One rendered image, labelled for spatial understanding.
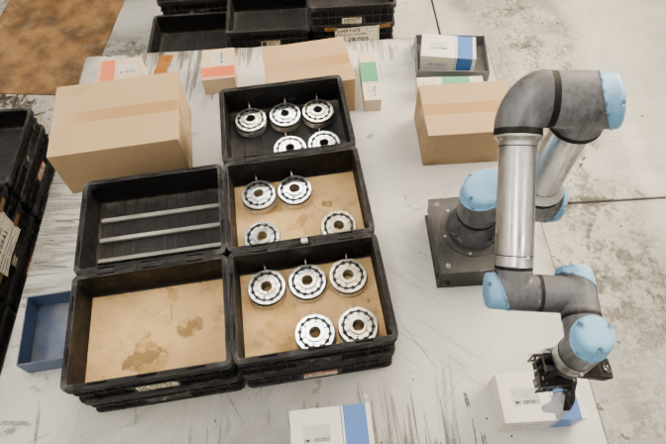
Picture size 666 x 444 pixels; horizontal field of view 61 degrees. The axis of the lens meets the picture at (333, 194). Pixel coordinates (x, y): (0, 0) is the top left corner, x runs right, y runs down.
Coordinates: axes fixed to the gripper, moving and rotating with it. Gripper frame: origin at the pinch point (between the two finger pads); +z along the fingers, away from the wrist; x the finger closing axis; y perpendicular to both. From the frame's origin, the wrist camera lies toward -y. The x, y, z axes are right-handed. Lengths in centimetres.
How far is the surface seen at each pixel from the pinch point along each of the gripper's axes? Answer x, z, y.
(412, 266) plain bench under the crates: -42, 18, 25
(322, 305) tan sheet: -26, 5, 53
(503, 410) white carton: 3.0, 9.2, 9.8
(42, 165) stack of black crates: -121, 57, 174
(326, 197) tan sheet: -60, 5, 50
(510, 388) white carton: -2.2, 9.3, 6.9
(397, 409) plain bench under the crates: -0.8, 18.1, 34.9
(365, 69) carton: -120, 12, 33
